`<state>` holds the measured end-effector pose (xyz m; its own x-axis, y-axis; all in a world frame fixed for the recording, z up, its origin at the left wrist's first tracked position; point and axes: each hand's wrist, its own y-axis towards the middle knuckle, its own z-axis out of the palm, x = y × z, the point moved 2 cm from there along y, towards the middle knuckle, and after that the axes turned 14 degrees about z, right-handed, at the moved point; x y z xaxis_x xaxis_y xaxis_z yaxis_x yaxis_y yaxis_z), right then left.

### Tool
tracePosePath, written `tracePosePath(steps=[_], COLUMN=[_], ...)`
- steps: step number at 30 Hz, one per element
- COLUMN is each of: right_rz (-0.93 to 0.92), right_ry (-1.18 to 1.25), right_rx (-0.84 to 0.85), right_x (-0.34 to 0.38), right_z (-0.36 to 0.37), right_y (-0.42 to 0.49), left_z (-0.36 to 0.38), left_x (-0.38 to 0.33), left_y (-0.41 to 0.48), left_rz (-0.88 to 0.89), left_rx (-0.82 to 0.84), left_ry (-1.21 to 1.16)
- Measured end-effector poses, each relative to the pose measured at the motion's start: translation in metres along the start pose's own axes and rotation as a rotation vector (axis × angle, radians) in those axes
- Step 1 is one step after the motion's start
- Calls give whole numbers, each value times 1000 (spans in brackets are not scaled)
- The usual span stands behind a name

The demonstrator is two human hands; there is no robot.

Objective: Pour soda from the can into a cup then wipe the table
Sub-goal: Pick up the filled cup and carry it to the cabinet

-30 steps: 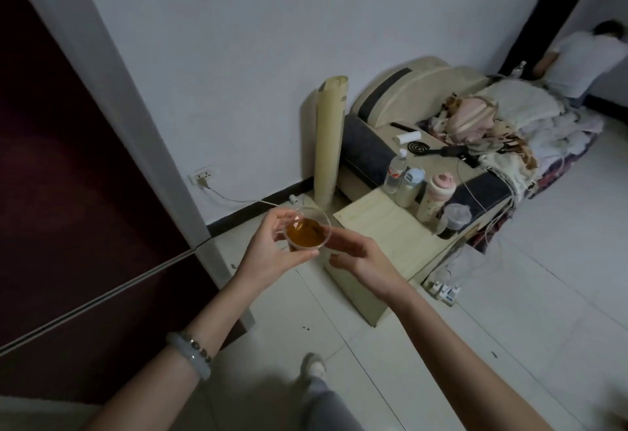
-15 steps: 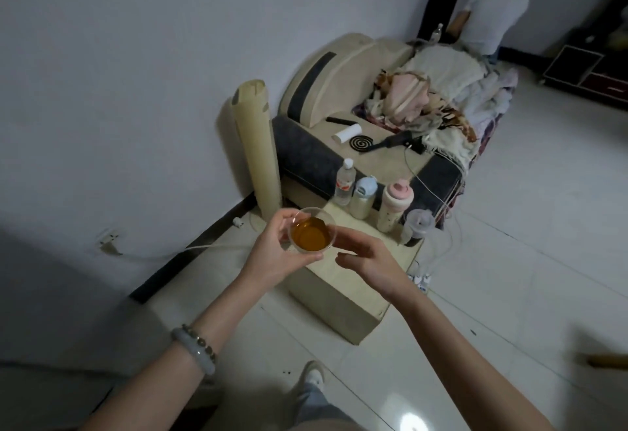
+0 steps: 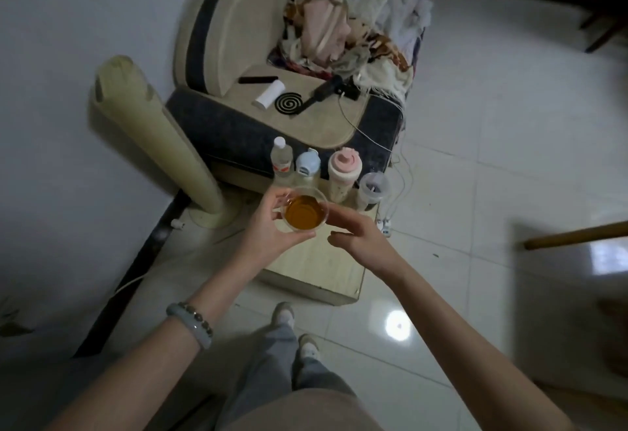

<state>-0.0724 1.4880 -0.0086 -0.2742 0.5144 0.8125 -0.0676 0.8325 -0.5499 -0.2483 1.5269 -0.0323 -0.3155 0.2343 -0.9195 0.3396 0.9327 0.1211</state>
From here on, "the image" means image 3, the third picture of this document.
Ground person's right hand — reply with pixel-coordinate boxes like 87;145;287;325
326;202;408;282

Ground person's left hand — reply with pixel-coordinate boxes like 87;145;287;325
240;186;317;269

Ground clear plastic cup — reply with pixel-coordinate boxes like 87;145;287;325
282;186;330;234

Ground person's left forearm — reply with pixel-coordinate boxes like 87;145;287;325
46;254;261;431

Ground person's right forearm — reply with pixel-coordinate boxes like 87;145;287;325
387;267;575;431

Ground person's white shoe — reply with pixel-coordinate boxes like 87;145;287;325
298;333;321;362
272;301;296;331

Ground person's grey trousers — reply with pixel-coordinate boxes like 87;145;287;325
215;320;359;431

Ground person's pink shirt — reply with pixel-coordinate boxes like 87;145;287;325
234;388;385;431

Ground beige cube cabinet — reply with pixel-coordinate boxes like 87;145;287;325
254;185;381;307

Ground water bottle orange label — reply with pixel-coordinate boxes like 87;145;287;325
270;136;294;187

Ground blue lid bottle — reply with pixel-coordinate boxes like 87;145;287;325
293;147;323;190

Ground pale jade bangle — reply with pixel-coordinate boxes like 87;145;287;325
166;303;213;350

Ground black mosquito coil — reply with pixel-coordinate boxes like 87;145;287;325
274;91;307;115

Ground white paper roll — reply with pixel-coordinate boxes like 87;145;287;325
253;80;287;110

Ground cream tower fan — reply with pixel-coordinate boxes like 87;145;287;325
93;55;236;230

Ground black hair dryer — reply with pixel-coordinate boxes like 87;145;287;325
294;74;360;116

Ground white fringed cloth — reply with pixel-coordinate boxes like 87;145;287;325
353;57;414;102

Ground wooden table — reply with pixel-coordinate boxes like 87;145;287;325
510;219;628;387

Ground cream sofa dark armrest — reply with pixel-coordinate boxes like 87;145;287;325
164;0;435;196

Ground dark wooden chair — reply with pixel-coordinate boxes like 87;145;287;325
578;3;628;55

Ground brown beaded bracelet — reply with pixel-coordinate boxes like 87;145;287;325
177;301;215;338

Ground thin grey cable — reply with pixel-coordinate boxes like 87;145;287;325
337;94;411;201

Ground white power cable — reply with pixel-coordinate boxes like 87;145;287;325
113;218;183;295

